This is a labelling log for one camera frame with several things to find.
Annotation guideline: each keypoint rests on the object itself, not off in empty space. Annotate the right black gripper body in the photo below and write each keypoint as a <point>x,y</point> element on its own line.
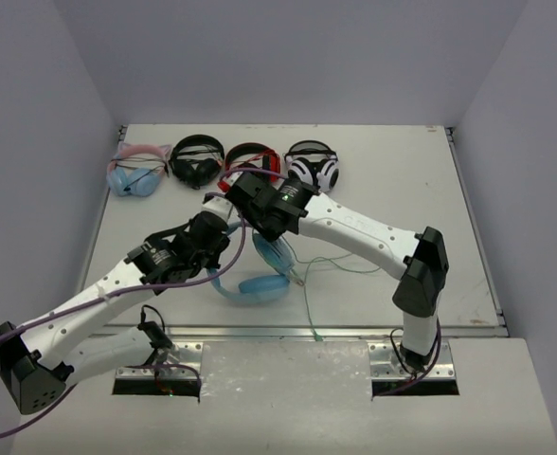
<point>262,229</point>

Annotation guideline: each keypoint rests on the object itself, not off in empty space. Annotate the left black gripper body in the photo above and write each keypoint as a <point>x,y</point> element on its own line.
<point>217,242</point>

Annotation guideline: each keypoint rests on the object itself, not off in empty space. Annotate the light blue headphones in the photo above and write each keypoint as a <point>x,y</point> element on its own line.
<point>265,288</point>

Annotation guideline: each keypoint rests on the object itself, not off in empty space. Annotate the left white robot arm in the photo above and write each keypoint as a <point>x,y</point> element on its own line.
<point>41,358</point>

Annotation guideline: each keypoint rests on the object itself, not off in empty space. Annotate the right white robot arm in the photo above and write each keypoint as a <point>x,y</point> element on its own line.
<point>417,261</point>

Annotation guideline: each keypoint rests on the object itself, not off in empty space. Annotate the red and black headphones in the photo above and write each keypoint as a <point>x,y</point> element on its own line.
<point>256,156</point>

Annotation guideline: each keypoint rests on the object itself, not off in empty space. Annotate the white and black headphones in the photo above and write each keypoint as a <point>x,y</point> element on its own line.
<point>314,163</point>

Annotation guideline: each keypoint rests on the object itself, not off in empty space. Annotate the pink and blue cat-ear headphones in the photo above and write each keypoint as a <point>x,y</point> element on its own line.
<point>137,170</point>

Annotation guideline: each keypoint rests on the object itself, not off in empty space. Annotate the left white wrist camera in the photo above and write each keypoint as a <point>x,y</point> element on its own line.
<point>217,204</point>

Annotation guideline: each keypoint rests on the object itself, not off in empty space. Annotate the metal table edge rail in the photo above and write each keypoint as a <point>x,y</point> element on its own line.
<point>301,331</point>

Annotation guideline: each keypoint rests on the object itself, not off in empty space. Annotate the left metal mounting bracket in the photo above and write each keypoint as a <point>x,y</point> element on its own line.
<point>176,373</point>

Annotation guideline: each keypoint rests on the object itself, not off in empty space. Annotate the metal mounting bracket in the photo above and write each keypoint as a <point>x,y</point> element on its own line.
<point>176,373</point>
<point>392,375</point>

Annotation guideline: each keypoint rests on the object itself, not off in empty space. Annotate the right metal mounting bracket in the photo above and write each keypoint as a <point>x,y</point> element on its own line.
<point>392,375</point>

